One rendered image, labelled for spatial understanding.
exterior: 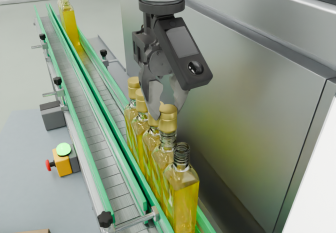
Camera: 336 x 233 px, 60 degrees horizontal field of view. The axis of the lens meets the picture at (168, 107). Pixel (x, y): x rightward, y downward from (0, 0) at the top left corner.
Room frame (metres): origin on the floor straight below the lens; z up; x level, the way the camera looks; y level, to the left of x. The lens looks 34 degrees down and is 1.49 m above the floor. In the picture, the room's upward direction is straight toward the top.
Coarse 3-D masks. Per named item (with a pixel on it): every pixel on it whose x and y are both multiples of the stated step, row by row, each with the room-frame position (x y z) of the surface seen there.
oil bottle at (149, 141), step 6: (144, 132) 0.49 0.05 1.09; (144, 138) 0.48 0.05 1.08; (150, 138) 0.47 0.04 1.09; (156, 138) 0.47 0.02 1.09; (144, 144) 0.48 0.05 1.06; (150, 144) 0.46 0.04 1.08; (156, 144) 0.46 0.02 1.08; (144, 150) 0.48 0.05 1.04; (150, 150) 0.46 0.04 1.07; (144, 156) 0.48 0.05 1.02; (150, 156) 0.45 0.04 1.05; (144, 162) 0.49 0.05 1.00; (150, 162) 0.46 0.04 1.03; (144, 168) 0.49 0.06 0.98; (150, 168) 0.46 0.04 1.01; (144, 174) 0.49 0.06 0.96; (150, 174) 0.46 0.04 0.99; (150, 180) 0.46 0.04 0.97; (150, 186) 0.46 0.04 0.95
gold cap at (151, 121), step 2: (160, 102) 0.50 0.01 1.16; (162, 102) 0.50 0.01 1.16; (160, 104) 0.49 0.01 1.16; (162, 104) 0.49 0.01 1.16; (148, 112) 0.48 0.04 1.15; (148, 114) 0.48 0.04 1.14; (148, 116) 0.48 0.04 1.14; (150, 116) 0.48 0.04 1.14; (148, 118) 0.48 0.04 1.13; (150, 118) 0.48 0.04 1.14; (152, 118) 0.47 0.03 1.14; (158, 118) 0.47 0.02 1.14; (148, 120) 0.48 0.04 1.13; (150, 120) 0.48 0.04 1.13; (152, 120) 0.47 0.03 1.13; (154, 120) 0.47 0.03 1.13; (156, 120) 0.47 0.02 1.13; (158, 120) 0.47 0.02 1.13; (148, 122) 0.48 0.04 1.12; (150, 122) 0.48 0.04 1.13; (152, 122) 0.47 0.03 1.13; (154, 122) 0.47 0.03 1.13; (156, 122) 0.47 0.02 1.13; (158, 122) 0.47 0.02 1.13; (150, 124) 0.48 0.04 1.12; (152, 124) 0.47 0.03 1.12; (154, 124) 0.47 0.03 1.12; (156, 124) 0.47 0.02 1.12; (154, 126) 0.47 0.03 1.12; (156, 126) 0.47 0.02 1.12
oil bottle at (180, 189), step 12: (168, 168) 0.38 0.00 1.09; (192, 168) 0.38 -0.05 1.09; (168, 180) 0.37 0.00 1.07; (180, 180) 0.36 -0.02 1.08; (192, 180) 0.37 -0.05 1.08; (168, 192) 0.37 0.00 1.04; (180, 192) 0.35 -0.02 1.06; (192, 192) 0.37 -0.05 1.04; (168, 204) 0.37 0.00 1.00; (180, 204) 0.35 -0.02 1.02; (192, 204) 0.37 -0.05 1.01; (168, 216) 0.37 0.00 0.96; (180, 216) 0.35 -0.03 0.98; (192, 216) 0.37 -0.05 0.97; (180, 228) 0.35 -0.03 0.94; (192, 228) 0.37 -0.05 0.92
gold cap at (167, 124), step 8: (168, 104) 0.45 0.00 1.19; (160, 112) 0.43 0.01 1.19; (168, 112) 0.43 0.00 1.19; (176, 112) 0.43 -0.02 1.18; (160, 120) 0.43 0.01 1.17; (168, 120) 0.42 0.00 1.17; (176, 120) 0.43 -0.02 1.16; (160, 128) 0.43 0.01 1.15; (168, 128) 0.42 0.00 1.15; (176, 128) 0.43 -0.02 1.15
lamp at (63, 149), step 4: (60, 144) 0.71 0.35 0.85; (64, 144) 0.71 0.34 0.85; (68, 144) 0.72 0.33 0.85; (56, 148) 0.70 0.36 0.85; (60, 148) 0.69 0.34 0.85; (64, 148) 0.70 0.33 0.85; (68, 148) 0.70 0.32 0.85; (60, 152) 0.69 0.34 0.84; (64, 152) 0.69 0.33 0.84; (68, 152) 0.70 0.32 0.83; (60, 156) 0.69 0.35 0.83; (64, 156) 0.69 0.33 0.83
